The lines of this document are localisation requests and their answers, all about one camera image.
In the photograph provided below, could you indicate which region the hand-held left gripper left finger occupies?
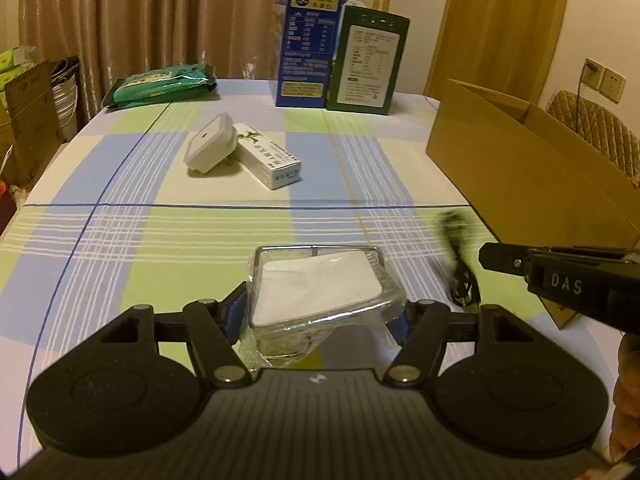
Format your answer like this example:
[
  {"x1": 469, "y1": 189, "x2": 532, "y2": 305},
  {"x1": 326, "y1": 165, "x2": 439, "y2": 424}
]
[{"x1": 100, "y1": 287, "x2": 252, "y2": 389}]

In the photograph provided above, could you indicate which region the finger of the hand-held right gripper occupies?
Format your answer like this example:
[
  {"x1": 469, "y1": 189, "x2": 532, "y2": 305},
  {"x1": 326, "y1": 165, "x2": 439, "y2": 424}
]
[
  {"x1": 478, "y1": 243, "x2": 548, "y2": 276},
  {"x1": 547, "y1": 246, "x2": 640, "y2": 264}
]

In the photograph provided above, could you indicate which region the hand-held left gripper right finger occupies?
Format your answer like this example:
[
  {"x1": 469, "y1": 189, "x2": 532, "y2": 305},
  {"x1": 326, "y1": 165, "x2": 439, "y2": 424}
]
[{"x1": 384, "y1": 299, "x2": 539, "y2": 387}]

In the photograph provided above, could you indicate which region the brown cardboard box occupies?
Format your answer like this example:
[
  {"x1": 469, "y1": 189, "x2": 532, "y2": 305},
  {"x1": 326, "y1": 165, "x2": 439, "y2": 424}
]
[{"x1": 425, "y1": 78, "x2": 640, "y2": 331}]

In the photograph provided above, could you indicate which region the clear plastic packaging box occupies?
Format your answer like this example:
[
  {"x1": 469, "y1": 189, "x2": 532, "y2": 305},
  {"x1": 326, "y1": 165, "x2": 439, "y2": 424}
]
[{"x1": 240, "y1": 244, "x2": 406, "y2": 368}]

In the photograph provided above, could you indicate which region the checked cloth desktop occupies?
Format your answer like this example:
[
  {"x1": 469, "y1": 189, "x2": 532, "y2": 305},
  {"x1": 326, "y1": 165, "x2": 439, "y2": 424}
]
[{"x1": 0, "y1": 77, "x2": 566, "y2": 466}]

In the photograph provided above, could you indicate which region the person's right hand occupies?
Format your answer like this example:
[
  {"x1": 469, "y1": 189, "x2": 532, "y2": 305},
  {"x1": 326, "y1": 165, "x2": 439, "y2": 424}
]
[{"x1": 610, "y1": 332, "x2": 640, "y2": 463}]

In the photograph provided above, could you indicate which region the quilted chair cushion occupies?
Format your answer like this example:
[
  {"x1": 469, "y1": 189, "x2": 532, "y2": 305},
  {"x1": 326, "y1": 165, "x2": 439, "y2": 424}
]
[{"x1": 545, "y1": 90, "x2": 640, "y2": 183}]

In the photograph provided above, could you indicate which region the white medicine box green print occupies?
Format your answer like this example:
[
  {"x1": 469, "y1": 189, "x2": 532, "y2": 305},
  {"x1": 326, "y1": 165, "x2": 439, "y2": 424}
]
[{"x1": 234, "y1": 122, "x2": 303, "y2": 191}]

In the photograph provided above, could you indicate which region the white power adapter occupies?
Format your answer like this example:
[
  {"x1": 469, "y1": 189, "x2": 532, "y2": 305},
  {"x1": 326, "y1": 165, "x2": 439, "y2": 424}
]
[{"x1": 182, "y1": 114, "x2": 238, "y2": 176}]

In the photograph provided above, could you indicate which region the plain ochre curtain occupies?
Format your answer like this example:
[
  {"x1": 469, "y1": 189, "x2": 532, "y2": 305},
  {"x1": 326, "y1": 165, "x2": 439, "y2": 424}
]
[{"x1": 425, "y1": 0, "x2": 573, "y2": 106}]

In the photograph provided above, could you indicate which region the green wet wipes packet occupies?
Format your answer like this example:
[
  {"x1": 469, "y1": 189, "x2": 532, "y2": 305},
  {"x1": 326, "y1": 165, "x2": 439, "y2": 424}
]
[{"x1": 102, "y1": 63, "x2": 218, "y2": 109}]

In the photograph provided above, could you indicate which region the tall green carton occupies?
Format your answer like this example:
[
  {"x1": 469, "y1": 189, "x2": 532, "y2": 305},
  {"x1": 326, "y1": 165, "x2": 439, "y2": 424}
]
[{"x1": 325, "y1": 2, "x2": 411, "y2": 117}]

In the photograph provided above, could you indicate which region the reddish wooden tray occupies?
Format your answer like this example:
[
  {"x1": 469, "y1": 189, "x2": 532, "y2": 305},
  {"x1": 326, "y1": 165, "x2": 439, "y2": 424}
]
[{"x1": 0, "y1": 182, "x2": 16, "y2": 233}]

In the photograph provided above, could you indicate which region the white bucket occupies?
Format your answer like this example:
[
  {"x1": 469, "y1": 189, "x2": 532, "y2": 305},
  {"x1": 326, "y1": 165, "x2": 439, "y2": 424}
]
[{"x1": 52, "y1": 57, "x2": 81, "y2": 133}]

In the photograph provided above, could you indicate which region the tall open cardboard box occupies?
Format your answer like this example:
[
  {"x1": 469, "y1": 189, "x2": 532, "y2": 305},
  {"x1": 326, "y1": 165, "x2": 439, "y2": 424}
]
[{"x1": 5, "y1": 57, "x2": 81, "y2": 186}]

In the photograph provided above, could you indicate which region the tall blue carton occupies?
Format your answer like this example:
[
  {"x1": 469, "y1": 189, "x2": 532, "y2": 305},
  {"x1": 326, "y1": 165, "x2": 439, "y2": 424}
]
[{"x1": 274, "y1": 0, "x2": 348, "y2": 109}]

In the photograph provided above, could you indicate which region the low cardboard box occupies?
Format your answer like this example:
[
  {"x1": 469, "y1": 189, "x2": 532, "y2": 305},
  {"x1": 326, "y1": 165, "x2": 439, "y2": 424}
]
[{"x1": 0, "y1": 105, "x2": 16, "y2": 171}]

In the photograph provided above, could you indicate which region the shiny brown curtain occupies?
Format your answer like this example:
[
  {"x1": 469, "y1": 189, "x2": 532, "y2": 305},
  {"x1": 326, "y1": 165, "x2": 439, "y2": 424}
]
[{"x1": 17, "y1": 0, "x2": 296, "y2": 111}]

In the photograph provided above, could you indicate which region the stack of green boxes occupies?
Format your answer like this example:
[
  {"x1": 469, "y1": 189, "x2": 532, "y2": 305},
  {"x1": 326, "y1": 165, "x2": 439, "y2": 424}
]
[{"x1": 0, "y1": 45, "x2": 38, "y2": 91}]

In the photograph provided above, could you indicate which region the black charger cable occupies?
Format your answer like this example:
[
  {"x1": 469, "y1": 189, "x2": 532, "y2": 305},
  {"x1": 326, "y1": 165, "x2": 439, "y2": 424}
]
[{"x1": 575, "y1": 60, "x2": 598, "y2": 113}]

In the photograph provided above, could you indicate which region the beige wall socket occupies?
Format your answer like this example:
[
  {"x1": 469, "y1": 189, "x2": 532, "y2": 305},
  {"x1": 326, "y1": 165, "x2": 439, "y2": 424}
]
[{"x1": 600, "y1": 67, "x2": 626, "y2": 103}]

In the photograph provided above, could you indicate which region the wall socket with plug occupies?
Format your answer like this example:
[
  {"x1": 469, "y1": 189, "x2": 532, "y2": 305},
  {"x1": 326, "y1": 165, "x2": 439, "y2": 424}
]
[{"x1": 582, "y1": 58, "x2": 603, "y2": 88}]

